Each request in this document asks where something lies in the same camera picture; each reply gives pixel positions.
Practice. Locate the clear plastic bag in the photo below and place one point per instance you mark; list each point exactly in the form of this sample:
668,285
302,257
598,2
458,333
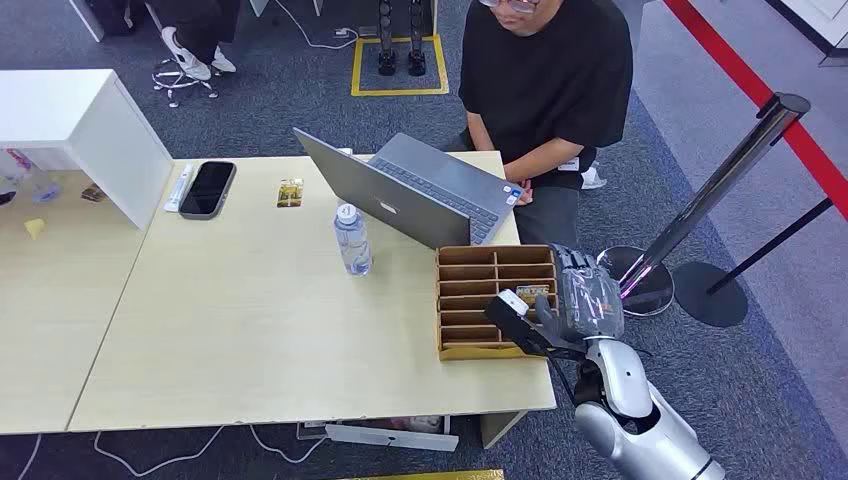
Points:
14,166

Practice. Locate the black robot legs stand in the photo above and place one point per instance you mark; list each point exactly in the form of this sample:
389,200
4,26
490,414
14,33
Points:
401,40

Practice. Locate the hotel key card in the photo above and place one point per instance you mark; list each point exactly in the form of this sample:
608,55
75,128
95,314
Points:
531,293

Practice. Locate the gold card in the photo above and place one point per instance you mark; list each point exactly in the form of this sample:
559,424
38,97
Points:
290,193

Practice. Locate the black stanchion post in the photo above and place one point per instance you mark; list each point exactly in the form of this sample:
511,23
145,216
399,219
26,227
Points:
712,295

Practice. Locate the white desk shelf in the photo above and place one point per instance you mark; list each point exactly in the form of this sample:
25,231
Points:
99,132

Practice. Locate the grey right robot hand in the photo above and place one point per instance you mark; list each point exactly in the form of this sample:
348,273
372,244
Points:
586,298

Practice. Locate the black smartphone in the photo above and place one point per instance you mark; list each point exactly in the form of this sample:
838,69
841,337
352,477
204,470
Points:
207,189

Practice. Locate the white tube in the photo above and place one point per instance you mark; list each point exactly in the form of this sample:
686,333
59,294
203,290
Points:
179,189

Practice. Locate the yellow small object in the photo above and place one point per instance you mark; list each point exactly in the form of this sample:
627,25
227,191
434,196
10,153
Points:
35,228

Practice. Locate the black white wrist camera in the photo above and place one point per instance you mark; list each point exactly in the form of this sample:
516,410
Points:
513,318

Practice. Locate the clear plastic cup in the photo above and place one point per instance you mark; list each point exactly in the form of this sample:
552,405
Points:
45,191

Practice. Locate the seated person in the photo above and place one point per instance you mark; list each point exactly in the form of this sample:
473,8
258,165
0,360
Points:
195,33

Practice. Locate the chrome stool base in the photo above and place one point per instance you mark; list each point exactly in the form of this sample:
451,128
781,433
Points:
175,83

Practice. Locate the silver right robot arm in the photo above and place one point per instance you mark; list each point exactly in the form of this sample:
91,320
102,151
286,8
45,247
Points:
629,411

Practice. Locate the chrome stanchion post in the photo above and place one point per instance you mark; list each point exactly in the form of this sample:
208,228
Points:
702,199

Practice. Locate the brown small packet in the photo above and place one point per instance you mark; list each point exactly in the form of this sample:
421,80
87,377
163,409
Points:
93,193

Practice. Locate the red barrier belt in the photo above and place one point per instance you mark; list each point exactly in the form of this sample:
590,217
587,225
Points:
755,86

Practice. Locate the white box under desk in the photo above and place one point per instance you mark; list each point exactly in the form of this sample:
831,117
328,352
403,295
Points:
391,436

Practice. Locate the cardboard card organizer box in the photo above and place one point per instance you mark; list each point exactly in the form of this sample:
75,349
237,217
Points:
470,298

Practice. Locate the clear plastic water bottle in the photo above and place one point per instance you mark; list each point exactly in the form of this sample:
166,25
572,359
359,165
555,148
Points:
352,242

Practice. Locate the grey open laptop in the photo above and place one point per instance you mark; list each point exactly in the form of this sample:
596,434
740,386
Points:
397,192

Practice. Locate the person's hand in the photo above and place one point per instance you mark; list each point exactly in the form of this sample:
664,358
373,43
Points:
525,191

